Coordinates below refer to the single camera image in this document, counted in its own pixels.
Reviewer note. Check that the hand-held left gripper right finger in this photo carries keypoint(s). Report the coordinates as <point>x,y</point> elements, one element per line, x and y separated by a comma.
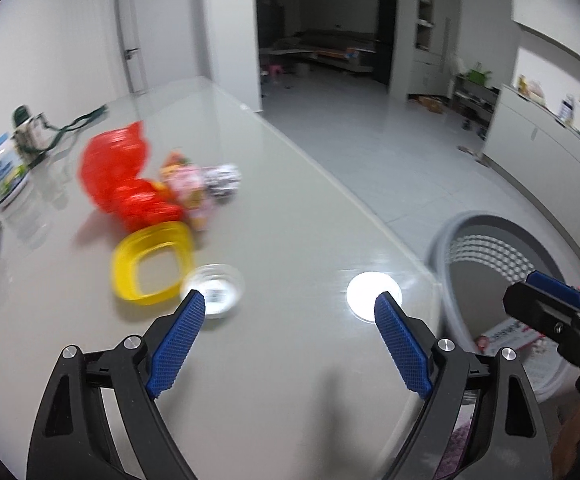
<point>402,345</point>

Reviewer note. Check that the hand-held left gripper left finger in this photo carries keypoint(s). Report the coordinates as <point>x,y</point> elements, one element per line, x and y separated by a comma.
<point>177,345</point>

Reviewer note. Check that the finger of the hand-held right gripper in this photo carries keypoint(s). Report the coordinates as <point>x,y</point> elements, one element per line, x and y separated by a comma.
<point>552,285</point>
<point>534,310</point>

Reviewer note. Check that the red white toothpaste box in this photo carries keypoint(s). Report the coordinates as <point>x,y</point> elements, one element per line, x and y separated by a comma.
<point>504,332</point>

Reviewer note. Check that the grey perforated basket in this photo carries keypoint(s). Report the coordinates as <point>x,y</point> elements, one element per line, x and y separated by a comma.
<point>489,255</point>

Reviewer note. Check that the clear plastic cup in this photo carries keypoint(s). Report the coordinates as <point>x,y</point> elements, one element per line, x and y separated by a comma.
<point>220,280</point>

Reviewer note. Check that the pink snack wrapper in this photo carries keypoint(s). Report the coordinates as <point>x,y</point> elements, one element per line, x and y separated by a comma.
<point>190,185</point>

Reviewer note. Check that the silver wrapper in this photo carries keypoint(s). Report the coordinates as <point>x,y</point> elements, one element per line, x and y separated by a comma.
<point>225,180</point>

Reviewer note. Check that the red plastic bag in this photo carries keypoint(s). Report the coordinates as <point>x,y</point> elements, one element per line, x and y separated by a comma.
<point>115,170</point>

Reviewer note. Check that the person's pink fuzzy trousers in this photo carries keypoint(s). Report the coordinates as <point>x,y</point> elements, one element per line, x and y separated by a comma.
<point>457,445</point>

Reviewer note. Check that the white lower cabinet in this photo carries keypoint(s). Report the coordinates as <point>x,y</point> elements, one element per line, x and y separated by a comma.
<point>529,140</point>

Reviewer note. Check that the grey slippers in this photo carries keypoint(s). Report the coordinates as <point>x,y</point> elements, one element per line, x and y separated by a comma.
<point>472,155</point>

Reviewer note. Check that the white bottle blue label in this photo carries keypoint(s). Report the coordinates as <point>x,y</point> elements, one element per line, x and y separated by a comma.
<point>567,110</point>

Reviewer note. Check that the clear plastic bag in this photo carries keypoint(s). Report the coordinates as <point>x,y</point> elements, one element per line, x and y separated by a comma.
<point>535,91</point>

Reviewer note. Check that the shoe rack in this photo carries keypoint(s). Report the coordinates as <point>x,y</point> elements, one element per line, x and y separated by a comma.
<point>474,100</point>

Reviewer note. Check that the yellow bottle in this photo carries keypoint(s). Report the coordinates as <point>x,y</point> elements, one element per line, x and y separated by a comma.
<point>522,85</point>

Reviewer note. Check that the cardboard box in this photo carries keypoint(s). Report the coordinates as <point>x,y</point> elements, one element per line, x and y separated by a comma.
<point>430,104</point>

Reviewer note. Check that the green bag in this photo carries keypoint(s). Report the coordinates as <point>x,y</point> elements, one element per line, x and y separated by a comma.
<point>477,76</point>

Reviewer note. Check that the white paper bag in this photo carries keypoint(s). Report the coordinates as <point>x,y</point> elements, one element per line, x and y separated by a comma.
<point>457,66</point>

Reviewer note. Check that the white shelf unit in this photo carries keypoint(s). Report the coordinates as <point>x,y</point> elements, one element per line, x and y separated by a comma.
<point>429,70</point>

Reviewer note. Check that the milk powder can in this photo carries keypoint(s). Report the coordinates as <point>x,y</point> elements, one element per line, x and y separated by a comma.
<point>2,170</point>

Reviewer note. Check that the pink plastic stool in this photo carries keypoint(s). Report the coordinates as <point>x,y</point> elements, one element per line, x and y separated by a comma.
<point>276,70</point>

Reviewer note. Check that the black tall cabinet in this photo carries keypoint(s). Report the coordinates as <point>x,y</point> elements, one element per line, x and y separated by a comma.
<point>387,40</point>

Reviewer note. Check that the low coffee table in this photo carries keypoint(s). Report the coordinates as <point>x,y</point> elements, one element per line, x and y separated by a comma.
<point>290,51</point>

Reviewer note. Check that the white door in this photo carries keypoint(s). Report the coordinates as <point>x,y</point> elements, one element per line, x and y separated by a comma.
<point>170,20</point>

